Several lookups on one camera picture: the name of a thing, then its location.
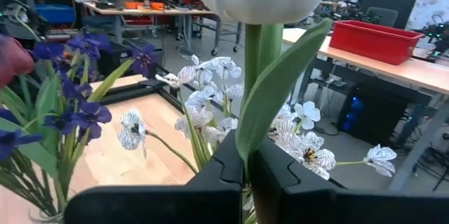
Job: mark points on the gray office chair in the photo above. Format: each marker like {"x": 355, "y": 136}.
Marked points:
{"x": 384, "y": 17}

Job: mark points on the orange object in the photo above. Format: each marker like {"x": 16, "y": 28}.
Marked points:
{"x": 158, "y": 6}
{"x": 133, "y": 5}

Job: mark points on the red artificial tulip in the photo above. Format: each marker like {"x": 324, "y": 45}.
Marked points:
{"x": 14, "y": 59}

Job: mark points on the wooden table with gray legs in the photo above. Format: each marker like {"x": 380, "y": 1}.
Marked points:
{"x": 421, "y": 73}

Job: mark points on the wooden worktable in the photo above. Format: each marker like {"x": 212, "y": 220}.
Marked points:
{"x": 175, "y": 11}

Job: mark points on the white artificial flower bunch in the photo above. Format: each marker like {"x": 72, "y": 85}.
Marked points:
{"x": 312, "y": 155}
{"x": 200, "y": 103}

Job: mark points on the black computer tower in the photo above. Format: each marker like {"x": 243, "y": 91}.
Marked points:
{"x": 382, "y": 111}

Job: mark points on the clear glass vase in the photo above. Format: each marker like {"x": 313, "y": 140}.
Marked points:
{"x": 45, "y": 218}

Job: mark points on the blue plastic bin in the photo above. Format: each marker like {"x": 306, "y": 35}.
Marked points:
{"x": 54, "y": 13}

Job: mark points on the red plastic bin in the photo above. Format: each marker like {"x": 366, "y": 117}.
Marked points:
{"x": 372, "y": 41}

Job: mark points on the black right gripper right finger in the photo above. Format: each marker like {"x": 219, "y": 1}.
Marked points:
{"x": 291, "y": 196}

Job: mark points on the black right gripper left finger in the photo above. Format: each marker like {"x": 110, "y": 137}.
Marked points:
{"x": 210, "y": 196}

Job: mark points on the black robot with green lights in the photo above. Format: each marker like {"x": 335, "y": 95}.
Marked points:
{"x": 436, "y": 34}

